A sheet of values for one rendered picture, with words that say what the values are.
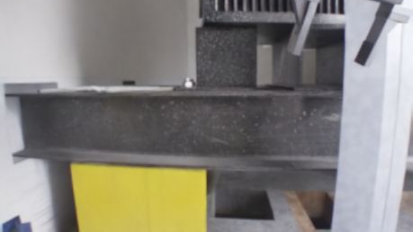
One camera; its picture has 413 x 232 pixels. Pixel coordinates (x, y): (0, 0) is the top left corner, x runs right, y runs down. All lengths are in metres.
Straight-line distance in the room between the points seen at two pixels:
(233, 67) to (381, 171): 0.50
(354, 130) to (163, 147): 0.60
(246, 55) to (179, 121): 0.32
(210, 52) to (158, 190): 0.49
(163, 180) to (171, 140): 0.14
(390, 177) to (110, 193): 0.86
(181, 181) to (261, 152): 0.29
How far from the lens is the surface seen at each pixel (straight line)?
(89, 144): 0.93
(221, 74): 0.70
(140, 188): 0.79
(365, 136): 0.66
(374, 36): 0.44
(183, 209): 0.78
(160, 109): 0.76
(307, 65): 3.99
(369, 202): 0.73
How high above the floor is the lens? 0.70
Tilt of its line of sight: 6 degrees down
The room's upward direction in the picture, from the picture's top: 1 degrees counter-clockwise
